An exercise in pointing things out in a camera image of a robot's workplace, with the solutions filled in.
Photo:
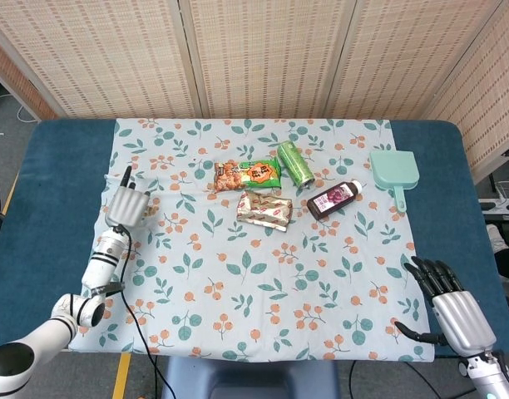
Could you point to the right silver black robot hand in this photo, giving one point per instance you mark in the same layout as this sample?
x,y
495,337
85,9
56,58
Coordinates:
x,y
462,320

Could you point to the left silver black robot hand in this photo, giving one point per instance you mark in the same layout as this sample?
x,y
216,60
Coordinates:
x,y
125,205

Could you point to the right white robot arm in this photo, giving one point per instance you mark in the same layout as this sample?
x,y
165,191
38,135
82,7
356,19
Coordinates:
x,y
487,376

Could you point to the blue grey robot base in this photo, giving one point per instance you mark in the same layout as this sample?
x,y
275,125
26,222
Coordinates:
x,y
250,380

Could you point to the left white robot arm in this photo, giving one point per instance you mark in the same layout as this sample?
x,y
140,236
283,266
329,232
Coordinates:
x,y
105,257

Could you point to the green orange snack bag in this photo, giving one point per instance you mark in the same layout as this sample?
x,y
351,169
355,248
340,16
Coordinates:
x,y
254,174

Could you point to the floral leaf fruit tablecloth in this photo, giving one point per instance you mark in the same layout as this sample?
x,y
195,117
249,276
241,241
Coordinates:
x,y
254,266

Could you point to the woven bamboo screen panel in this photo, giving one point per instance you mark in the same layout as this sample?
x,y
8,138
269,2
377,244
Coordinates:
x,y
491,95
92,58
404,58
17,79
267,58

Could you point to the mint green plastic dustpan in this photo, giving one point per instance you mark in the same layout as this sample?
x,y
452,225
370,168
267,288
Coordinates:
x,y
393,168

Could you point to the yellow floor tape strip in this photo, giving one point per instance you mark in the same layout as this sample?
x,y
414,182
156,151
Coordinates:
x,y
121,376

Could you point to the green drink can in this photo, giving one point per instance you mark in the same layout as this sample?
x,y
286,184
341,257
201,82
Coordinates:
x,y
295,164

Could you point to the dark juice bottle white cap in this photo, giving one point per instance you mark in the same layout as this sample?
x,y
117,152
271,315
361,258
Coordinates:
x,y
331,200

